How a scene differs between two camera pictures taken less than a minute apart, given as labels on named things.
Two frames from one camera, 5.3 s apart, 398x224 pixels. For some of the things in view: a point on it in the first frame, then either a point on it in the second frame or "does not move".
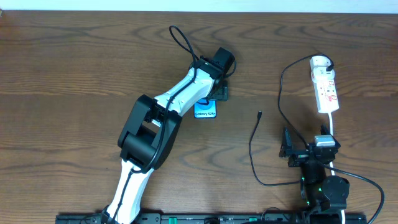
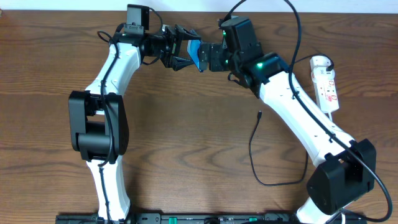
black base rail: (204, 218) does not move
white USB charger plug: (319, 61) does not move
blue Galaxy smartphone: (205, 108) → (193, 47)
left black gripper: (221, 93) → (170, 46)
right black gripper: (302, 156) → (205, 56)
